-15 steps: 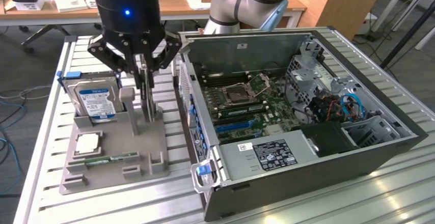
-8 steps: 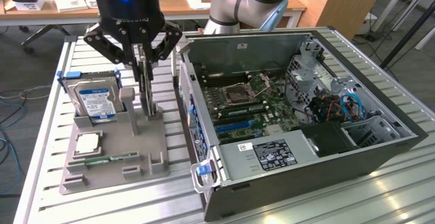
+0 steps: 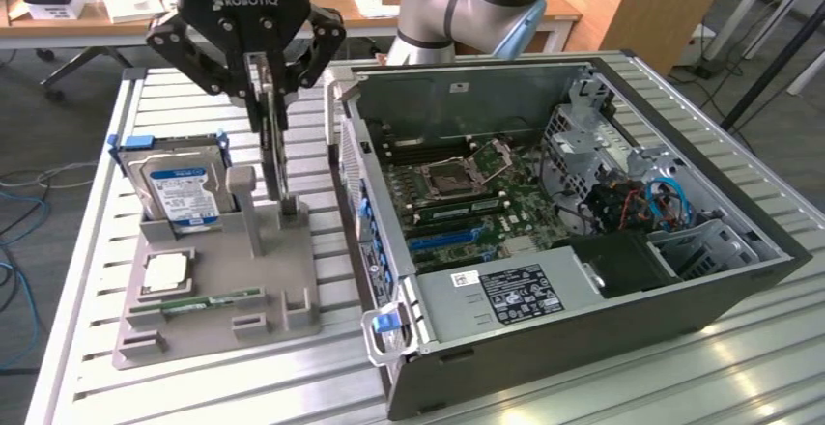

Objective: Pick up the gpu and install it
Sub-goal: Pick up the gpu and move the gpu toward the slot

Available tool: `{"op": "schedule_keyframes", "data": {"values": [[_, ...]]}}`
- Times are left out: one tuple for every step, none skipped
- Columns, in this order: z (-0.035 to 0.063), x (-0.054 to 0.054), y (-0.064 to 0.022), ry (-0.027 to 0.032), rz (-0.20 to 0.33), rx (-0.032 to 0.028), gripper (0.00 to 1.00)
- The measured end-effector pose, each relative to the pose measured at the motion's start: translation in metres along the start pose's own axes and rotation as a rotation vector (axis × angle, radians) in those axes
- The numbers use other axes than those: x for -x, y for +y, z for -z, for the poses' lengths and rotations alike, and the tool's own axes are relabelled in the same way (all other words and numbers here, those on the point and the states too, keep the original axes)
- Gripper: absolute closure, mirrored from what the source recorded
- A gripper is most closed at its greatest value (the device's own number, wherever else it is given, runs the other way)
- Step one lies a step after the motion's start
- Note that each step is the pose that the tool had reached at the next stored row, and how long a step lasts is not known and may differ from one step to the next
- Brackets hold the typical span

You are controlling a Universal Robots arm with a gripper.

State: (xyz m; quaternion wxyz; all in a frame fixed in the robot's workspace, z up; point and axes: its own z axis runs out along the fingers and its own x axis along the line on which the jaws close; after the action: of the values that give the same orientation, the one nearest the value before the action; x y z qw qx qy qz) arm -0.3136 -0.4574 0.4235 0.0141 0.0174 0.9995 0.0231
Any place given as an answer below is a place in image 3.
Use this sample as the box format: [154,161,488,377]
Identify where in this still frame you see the black plastic box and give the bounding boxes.
[569,230,684,300]

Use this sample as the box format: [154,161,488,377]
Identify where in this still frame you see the open white box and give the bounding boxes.
[101,0,168,25]

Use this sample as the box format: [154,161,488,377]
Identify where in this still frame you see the black caster frame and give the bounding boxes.
[34,45,136,102]

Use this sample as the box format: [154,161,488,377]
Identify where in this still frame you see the wooden cabinet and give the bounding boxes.
[565,0,739,76]

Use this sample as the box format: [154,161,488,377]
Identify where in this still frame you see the silver chipset heatsink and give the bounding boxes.
[504,236,543,258]

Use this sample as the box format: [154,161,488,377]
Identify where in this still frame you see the white floor device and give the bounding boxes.
[686,23,720,67]

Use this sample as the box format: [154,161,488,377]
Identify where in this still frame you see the CPU socket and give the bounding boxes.
[417,161,481,202]

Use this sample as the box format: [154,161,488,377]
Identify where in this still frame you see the black wire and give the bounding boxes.
[537,147,593,223]

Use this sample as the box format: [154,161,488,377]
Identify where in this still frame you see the green motherboard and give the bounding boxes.
[378,149,575,274]

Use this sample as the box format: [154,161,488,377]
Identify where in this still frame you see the black tripod leg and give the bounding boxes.
[718,7,825,131]

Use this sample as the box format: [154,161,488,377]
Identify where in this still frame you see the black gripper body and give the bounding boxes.
[170,0,312,54]

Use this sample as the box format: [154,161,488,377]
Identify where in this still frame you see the blue expansion slot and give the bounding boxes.
[405,229,485,254]

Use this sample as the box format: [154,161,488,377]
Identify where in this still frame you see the blue wire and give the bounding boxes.
[645,177,695,231]

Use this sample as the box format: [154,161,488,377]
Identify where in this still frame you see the grey floor cable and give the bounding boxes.
[0,161,94,189]

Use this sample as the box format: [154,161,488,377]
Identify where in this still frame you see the silver disk bay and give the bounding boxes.
[645,218,763,282]

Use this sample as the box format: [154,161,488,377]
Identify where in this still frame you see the silver CPU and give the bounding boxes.
[138,253,192,295]

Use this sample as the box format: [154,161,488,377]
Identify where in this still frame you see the silver socket cover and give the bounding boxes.
[468,138,519,190]

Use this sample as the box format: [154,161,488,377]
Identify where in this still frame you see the silver power supply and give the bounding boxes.
[411,244,604,344]

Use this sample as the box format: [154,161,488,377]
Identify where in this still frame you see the green GPU card black shroud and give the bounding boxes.
[245,50,290,204]

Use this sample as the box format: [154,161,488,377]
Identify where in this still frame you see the blue floor cable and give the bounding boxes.
[0,191,51,373]

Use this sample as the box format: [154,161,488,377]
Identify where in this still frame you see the green RAM stick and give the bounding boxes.
[130,289,262,313]
[416,198,505,226]

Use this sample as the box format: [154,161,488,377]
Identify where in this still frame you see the silver perforated drive cage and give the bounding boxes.
[540,76,684,194]

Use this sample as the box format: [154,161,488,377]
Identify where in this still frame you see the white booklet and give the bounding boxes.
[349,0,400,19]

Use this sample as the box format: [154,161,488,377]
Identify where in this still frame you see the grey parts rack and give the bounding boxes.
[109,163,322,372]

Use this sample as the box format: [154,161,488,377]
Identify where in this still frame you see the white box with label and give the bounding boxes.
[23,0,86,21]

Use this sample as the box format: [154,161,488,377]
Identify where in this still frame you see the orange red wire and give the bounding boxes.
[615,185,645,232]

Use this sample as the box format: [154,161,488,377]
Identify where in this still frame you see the white table frame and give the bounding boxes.
[700,0,825,98]

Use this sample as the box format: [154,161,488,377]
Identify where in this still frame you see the hard disk with blue caddy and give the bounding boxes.
[105,127,232,236]

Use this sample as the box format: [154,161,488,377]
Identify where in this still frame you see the black open PC case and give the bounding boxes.
[320,55,814,422]

